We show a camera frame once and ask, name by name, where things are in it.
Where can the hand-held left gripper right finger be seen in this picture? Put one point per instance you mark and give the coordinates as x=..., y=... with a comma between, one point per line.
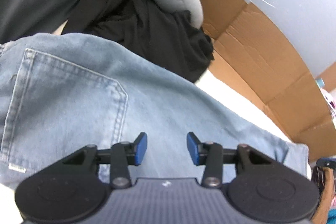
x=193, y=149

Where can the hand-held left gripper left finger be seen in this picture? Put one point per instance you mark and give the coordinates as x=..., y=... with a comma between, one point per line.
x=141, y=149

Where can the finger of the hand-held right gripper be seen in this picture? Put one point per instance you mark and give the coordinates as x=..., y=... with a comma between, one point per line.
x=326, y=161

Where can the light blue jeans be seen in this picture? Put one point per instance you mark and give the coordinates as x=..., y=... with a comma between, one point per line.
x=157, y=108

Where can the leopard print cloth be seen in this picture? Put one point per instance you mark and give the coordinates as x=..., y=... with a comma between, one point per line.
x=318, y=178

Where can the folded brown cloth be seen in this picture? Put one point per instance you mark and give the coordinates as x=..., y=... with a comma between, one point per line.
x=328, y=187

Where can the purple and white tissue packet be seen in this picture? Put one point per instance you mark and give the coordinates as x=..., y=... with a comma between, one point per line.
x=331, y=103

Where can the cream bear print bed sheet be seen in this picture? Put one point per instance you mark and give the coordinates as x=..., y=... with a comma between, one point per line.
x=231, y=100

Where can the black garment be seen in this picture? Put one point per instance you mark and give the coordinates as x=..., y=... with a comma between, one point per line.
x=157, y=37

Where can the low cardboard sheet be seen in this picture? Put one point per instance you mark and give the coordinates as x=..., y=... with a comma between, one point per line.
x=262, y=56

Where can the grey plastic-wrapped mattress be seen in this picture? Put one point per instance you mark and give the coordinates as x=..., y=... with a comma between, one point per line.
x=302, y=3

